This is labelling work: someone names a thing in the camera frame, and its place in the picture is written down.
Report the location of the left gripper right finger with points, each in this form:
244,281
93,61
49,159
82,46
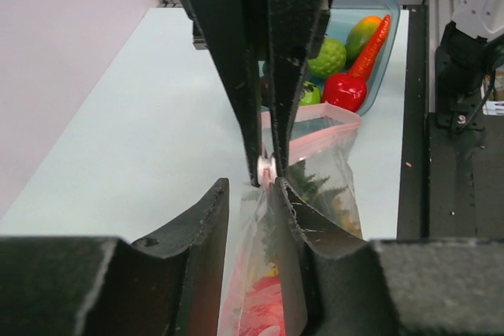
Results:
447,286

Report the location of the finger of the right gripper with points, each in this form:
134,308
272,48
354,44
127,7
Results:
222,24
295,33

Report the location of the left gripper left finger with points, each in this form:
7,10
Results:
165,283

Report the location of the pineapple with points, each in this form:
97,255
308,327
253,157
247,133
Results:
309,252

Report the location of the clear pink zip top bag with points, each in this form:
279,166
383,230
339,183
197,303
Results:
323,136

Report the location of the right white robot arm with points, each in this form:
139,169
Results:
260,49

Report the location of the blue plastic tray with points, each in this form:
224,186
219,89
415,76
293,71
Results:
344,15

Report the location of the green custard apple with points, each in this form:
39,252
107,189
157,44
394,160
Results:
330,60

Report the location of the mango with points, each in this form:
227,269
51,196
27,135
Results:
359,36

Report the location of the red chili pepper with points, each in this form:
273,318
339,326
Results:
363,66

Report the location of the dark avocado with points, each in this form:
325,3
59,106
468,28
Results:
264,90

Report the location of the green melon with black stripe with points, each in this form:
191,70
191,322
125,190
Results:
311,94

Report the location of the red bell pepper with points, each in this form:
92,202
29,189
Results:
345,91

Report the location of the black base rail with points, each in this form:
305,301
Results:
451,185

